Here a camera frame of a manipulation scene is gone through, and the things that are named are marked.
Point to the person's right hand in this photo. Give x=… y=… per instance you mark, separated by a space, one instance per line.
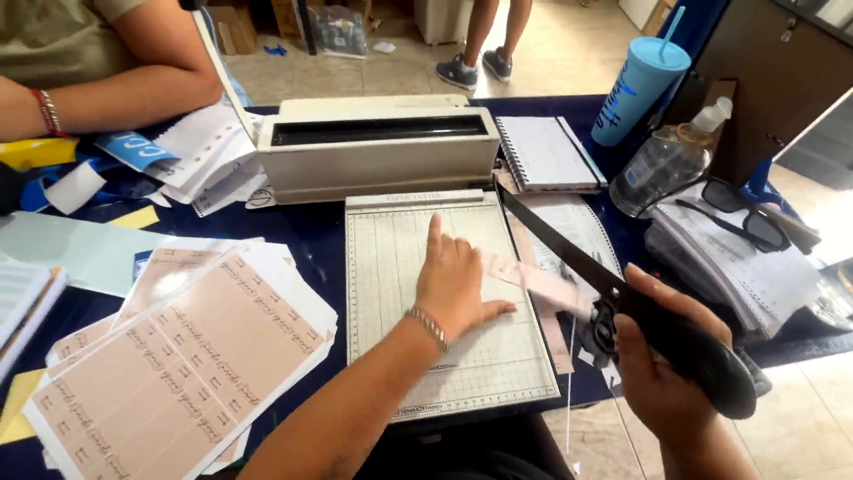
x=643 y=373

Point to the person's left hand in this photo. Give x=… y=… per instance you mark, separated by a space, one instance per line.
x=453 y=293

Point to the person's right fingers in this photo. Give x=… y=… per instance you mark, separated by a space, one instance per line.
x=680 y=300

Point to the black paper cutter blade arm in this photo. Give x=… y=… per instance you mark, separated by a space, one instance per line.
x=686 y=346

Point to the stack of punched white sheets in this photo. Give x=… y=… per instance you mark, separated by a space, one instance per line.
x=740 y=280

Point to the black sunglasses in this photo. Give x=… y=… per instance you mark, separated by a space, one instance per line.
x=746 y=217

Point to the punched printed white sheet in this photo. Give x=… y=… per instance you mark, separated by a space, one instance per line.
x=580 y=226

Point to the pink paper offcuts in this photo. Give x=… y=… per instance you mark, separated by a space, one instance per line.
x=556 y=340

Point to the pink paper strip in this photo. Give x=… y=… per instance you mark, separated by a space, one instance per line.
x=546 y=283

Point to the clear pump bottle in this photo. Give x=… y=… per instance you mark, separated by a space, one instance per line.
x=656 y=166

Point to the white spiral notebook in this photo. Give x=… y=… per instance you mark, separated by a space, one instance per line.
x=546 y=153

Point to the light blue tumbler with straw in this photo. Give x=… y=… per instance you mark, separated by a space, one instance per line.
x=633 y=93

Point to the person's black clothing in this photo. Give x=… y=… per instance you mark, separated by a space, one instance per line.
x=466 y=453

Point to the white gridded paper cutter board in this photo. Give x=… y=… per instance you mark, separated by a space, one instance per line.
x=393 y=280

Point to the beige binding machine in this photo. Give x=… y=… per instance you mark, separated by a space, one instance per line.
x=373 y=163

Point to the dark blue tablecloth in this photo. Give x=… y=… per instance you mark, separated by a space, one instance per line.
x=313 y=246

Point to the clear plastic bag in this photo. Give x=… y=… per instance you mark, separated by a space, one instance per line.
x=338 y=30

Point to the pile of punched white papers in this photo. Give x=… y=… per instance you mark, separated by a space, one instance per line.
x=206 y=153

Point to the stack of pink printed sheets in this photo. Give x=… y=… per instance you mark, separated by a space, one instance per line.
x=180 y=360

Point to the white binding machine lever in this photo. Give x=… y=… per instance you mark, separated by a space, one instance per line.
x=223 y=73

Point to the cardboard boxes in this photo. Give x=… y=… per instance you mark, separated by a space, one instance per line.
x=233 y=26

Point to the small yellow paper piece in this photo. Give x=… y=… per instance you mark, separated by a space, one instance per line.
x=136 y=218

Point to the blue printed card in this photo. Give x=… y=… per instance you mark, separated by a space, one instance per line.
x=136 y=150

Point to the pale green paper sheet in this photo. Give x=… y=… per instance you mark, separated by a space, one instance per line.
x=73 y=250

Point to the white paper scrap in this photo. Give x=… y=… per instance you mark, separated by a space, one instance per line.
x=73 y=188

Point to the stack of striped notebooks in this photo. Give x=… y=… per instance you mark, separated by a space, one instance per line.
x=23 y=306

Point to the yellow folder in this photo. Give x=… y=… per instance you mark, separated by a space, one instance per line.
x=37 y=152

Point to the large yellow paper sheet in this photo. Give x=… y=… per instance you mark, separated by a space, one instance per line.
x=17 y=406

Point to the brown picture frame back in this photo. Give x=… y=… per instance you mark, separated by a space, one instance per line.
x=773 y=80

